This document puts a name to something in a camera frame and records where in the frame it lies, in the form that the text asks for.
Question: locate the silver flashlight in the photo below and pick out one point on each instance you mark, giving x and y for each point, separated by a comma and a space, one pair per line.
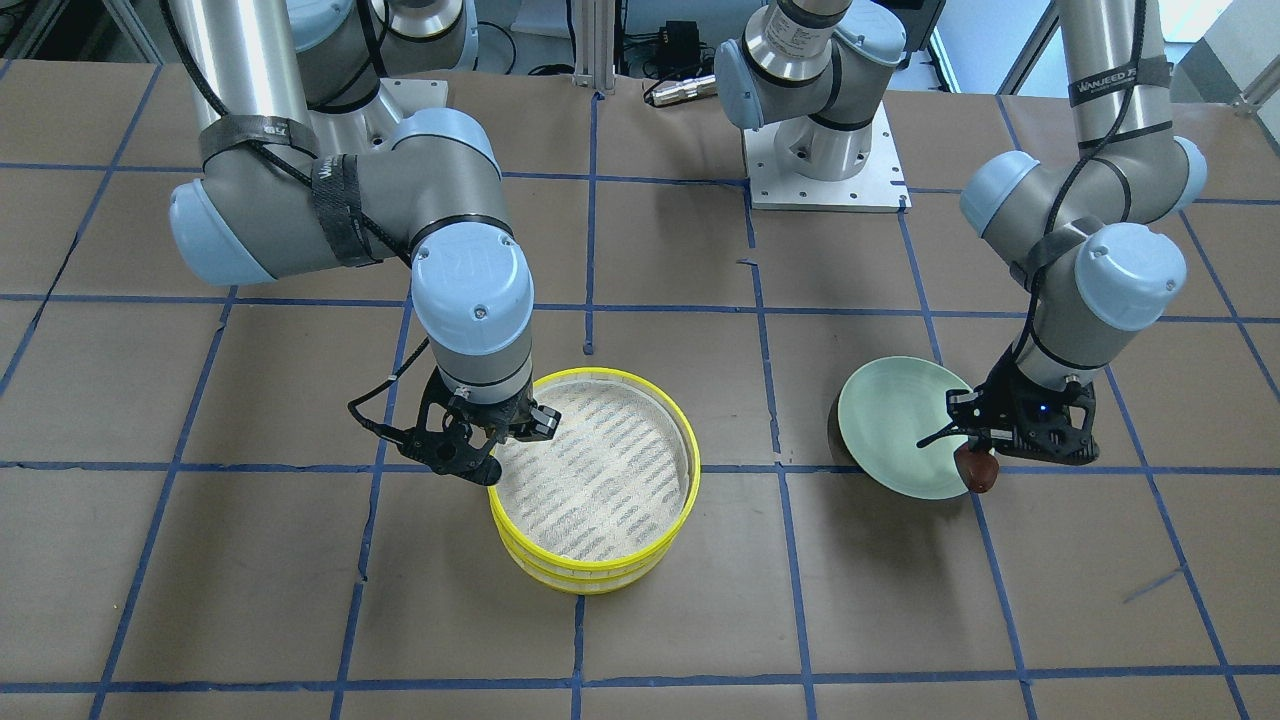
671, 92

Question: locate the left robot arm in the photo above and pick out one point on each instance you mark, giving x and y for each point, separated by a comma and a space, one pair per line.
1076, 238

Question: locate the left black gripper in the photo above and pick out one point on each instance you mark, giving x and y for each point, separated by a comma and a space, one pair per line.
1003, 398

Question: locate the aluminium frame post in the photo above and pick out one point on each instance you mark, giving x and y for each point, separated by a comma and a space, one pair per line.
593, 32

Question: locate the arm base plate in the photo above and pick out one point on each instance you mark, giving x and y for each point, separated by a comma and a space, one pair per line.
356, 127
799, 165

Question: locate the black power adapter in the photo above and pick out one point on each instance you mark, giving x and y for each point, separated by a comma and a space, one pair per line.
678, 44

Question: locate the yellow steamer layer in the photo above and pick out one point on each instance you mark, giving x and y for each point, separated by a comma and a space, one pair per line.
623, 469
581, 577

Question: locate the light green plate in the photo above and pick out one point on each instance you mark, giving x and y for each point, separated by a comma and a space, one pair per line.
888, 405

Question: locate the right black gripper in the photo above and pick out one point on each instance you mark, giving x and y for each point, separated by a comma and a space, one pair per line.
497, 416

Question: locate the yellow bottom steamer layer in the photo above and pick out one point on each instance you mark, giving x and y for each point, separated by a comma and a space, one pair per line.
581, 577

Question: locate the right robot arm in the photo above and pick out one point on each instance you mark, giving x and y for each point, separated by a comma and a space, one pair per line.
314, 156

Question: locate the yellow top steamer layer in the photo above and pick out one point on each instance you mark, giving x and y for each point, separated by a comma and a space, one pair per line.
623, 469

